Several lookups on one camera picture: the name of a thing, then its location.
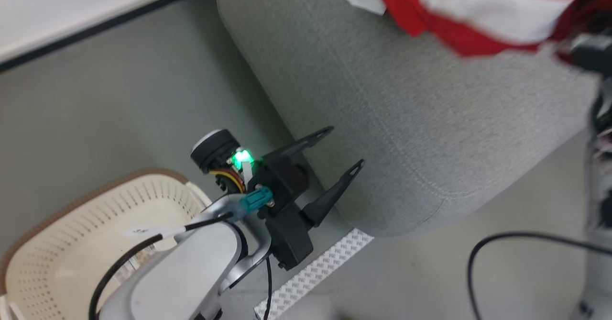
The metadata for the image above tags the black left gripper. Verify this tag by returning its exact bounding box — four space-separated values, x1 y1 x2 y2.
190 126 366 228

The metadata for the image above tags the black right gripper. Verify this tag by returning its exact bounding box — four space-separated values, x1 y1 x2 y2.
555 34 612 77

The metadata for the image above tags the red and white jersey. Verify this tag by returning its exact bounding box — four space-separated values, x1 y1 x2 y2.
330 0 612 58

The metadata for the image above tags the cream perforated laundry basket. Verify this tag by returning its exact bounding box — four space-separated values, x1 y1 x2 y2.
0 168 213 320

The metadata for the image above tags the grey fabric sofa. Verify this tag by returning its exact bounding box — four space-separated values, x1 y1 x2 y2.
216 0 602 238

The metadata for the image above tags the white patterned floor strip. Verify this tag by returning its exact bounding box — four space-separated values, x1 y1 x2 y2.
253 228 375 320

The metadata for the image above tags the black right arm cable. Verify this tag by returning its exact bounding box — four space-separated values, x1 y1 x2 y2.
467 232 612 320

